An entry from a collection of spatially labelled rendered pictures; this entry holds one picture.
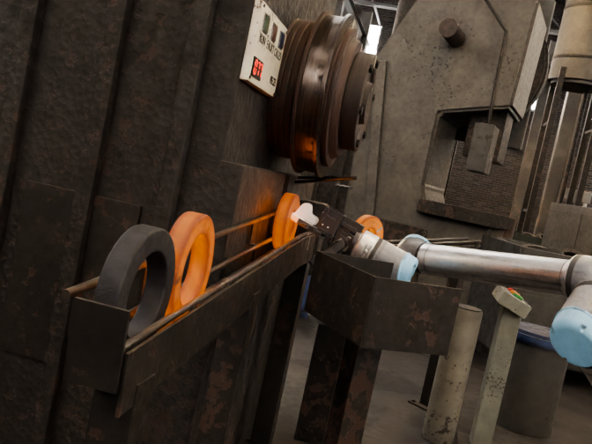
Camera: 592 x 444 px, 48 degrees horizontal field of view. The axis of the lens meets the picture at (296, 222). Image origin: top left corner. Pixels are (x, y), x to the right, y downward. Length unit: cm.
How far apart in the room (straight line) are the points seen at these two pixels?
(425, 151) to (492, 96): 56
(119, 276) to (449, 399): 192
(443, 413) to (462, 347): 26
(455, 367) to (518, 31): 265
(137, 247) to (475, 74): 392
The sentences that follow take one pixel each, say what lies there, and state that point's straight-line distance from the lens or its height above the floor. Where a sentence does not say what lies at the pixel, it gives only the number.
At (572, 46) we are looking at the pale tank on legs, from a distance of 1081.
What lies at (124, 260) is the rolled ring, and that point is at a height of 73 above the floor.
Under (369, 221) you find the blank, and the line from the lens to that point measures 241.
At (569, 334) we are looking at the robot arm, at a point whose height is 67.
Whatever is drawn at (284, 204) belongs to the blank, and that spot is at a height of 79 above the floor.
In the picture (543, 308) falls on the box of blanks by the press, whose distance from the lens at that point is 400.
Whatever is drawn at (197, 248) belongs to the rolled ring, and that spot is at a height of 72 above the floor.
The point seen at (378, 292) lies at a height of 69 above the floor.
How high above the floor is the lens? 88
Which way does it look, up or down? 4 degrees down
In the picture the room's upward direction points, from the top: 12 degrees clockwise
